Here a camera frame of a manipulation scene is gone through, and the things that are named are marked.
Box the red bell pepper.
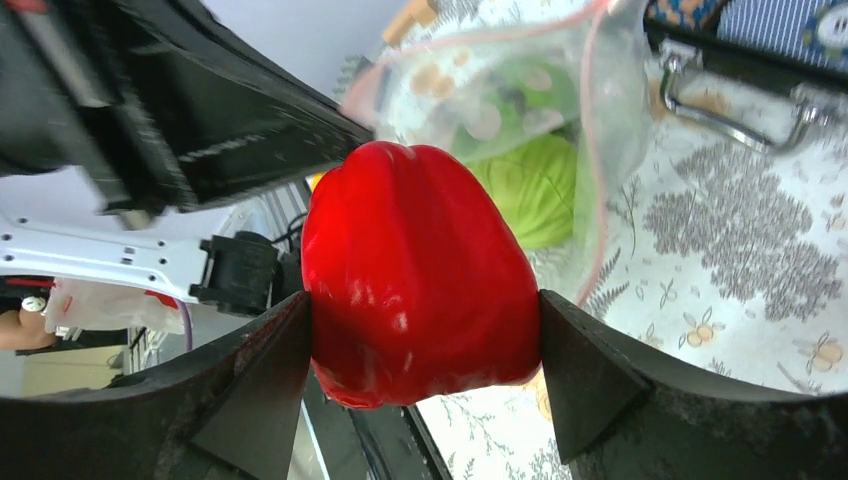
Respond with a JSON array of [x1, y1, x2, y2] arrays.
[[301, 142, 541, 409]]

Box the green striped watermelon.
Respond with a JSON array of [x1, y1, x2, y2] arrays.
[[446, 56, 580, 162]]

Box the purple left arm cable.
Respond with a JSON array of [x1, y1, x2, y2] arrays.
[[175, 299, 195, 352]]

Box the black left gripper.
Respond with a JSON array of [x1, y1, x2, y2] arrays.
[[1, 1, 371, 229]]

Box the tan wooden block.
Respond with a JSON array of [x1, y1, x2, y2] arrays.
[[382, 0, 439, 47]]

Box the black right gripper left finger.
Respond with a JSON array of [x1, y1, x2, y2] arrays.
[[1, 292, 311, 479]]

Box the clear pink-dotted zip bag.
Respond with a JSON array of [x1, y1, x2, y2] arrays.
[[341, 1, 651, 305]]

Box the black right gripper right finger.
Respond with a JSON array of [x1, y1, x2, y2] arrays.
[[539, 290, 847, 479]]

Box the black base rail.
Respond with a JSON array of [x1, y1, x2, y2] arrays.
[[304, 373, 452, 480]]

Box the black poker chip case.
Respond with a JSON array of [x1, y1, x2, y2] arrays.
[[644, 1, 847, 154]]

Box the pale green cabbage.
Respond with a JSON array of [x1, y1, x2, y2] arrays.
[[469, 134, 577, 249]]

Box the floral table mat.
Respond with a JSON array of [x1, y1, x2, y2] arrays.
[[331, 0, 848, 480]]

